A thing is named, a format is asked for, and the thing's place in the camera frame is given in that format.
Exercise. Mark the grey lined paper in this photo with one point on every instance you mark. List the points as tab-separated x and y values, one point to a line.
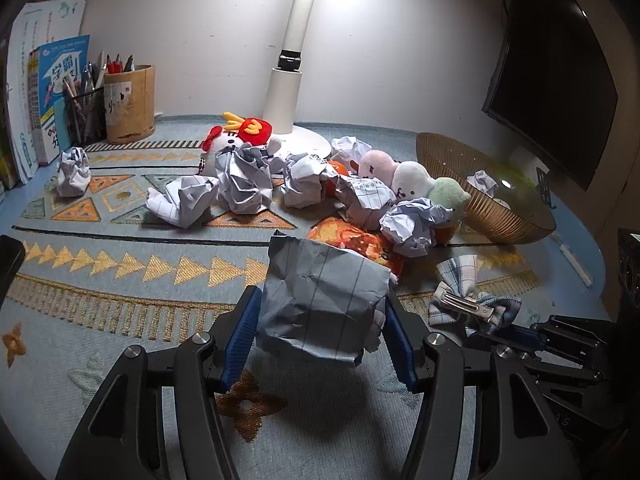
321	303

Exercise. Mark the Hello Kitty plush toy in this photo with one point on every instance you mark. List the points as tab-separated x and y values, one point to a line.
233	134

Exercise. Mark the paper ball front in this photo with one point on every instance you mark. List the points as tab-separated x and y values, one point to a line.
409	226

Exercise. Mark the crumpled paper ball near lamp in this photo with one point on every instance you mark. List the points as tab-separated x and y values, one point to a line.
303	180

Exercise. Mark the grid paper ball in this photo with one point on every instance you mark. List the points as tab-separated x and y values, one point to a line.
365	201

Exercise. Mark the far left paper ball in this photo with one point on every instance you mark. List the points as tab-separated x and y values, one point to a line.
74	175

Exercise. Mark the stack of books left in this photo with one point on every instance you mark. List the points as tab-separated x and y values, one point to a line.
9	175

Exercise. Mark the bamboo pen holder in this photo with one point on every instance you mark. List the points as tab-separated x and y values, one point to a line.
129	105

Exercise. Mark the black mesh pen holder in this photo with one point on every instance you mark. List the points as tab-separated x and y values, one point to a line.
86	118

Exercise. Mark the patterned blue woven mat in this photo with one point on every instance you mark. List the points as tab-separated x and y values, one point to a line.
101	273

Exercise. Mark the plaid bow hair clip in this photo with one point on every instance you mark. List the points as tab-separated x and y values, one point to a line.
457	300

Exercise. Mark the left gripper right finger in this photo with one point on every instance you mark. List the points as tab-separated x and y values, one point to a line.
516	436

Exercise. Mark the small paper ball in bowl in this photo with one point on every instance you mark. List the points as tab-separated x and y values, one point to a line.
483	182

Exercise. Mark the three-ball dango plush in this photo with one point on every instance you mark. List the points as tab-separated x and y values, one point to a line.
410	180

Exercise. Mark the white desk lamp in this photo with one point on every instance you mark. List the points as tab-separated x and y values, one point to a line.
283	90

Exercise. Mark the orange snack packet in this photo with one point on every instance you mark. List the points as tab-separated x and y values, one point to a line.
341	234

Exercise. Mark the orange tangerine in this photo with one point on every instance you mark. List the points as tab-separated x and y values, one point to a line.
334	170

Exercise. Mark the paper ball by lamp base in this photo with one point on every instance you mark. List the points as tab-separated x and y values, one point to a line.
349	151

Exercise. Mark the blue study book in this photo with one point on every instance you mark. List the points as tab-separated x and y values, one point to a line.
48	66

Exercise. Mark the crumpled paper ball centre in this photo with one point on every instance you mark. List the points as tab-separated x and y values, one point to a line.
244	179

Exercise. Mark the black monitor screen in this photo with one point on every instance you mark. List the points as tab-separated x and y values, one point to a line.
553	85

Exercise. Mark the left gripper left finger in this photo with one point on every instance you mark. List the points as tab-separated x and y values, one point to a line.
121	435

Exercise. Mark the white paper ball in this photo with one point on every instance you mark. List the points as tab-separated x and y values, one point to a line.
185	200

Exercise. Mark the white power strip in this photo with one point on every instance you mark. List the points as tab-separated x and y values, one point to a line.
573	260

